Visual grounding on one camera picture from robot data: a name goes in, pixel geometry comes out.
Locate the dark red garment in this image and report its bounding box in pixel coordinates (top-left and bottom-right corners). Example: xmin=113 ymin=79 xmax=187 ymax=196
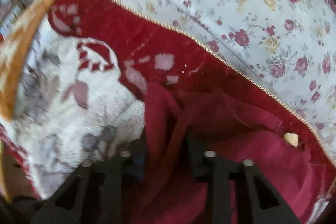
xmin=123 ymin=84 xmax=332 ymax=223

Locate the red and white floral blanket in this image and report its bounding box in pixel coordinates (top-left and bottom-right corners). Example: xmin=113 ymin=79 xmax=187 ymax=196
xmin=1 ymin=0 xmax=335 ymax=223

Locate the orange checkered plush mat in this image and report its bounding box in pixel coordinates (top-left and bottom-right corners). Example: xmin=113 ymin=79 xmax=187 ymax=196
xmin=1 ymin=0 xmax=56 ymax=121

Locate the floral white bed quilt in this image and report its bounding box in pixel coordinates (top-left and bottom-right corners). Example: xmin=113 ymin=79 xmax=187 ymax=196
xmin=122 ymin=0 xmax=335 ymax=157

